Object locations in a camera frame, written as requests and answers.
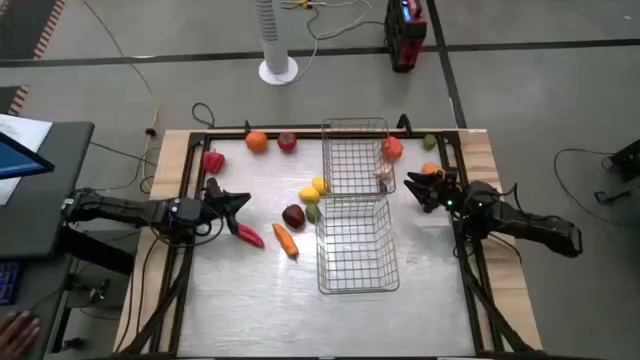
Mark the orange bell pepper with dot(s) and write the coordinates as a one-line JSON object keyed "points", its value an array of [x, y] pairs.
{"points": [[430, 168]]}

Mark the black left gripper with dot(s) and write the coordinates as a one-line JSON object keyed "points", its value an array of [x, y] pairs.
{"points": [[190, 212]]}

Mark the white tower fan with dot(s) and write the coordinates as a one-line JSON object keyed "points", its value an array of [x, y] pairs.
{"points": [[274, 40]]}

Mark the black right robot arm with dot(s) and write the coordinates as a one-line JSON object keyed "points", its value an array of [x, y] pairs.
{"points": [[525, 225]]}

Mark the dark red apple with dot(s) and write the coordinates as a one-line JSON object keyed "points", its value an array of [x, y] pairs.
{"points": [[293, 216]]}

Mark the orange fruit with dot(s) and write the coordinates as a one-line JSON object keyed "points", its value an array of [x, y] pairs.
{"points": [[256, 141]]}

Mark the red round fruit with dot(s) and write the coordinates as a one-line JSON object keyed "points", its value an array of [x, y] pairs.
{"points": [[287, 142]]}

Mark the red bell pepper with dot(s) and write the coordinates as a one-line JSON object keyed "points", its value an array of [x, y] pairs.
{"points": [[213, 161]]}

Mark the orange carrot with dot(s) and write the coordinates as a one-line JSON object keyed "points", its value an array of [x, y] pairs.
{"points": [[285, 240]]}

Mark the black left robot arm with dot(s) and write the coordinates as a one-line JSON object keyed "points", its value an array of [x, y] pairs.
{"points": [[115, 207]]}

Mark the black table frame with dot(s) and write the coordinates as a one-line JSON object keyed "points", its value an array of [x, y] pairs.
{"points": [[300, 134]]}

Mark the purple white garlic bulb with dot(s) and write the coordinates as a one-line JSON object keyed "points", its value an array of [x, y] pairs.
{"points": [[384, 173]]}

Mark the red black power station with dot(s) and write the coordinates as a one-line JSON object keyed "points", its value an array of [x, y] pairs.
{"points": [[405, 35]]}

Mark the green lime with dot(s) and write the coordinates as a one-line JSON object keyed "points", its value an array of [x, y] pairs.
{"points": [[429, 141]]}

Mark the black table clamp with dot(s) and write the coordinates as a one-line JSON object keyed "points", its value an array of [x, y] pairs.
{"points": [[404, 124]]}

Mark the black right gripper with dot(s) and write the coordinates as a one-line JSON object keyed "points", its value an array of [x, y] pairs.
{"points": [[447, 192]]}

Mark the backlit keyboard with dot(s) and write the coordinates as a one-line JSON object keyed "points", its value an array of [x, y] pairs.
{"points": [[9, 282]]}

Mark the person's hand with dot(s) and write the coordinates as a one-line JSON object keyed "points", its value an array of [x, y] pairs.
{"points": [[17, 335]]}

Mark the white paper sheet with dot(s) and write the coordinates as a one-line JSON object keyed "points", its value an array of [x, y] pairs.
{"points": [[27, 131]]}

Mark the red chili pepper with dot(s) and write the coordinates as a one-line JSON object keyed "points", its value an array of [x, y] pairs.
{"points": [[251, 236]]}

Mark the computer monitor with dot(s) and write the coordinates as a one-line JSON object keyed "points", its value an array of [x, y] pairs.
{"points": [[20, 160]]}

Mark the dark grey desk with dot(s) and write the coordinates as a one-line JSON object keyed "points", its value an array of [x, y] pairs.
{"points": [[50, 200]]}

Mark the black computer case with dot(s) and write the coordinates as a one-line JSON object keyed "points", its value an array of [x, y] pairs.
{"points": [[627, 160]]}

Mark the red-orange bell pepper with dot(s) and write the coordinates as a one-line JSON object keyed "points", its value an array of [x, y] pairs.
{"points": [[392, 148]]}

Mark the black mat striped edge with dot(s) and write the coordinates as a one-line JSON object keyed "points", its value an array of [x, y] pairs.
{"points": [[25, 25], [10, 99]]}

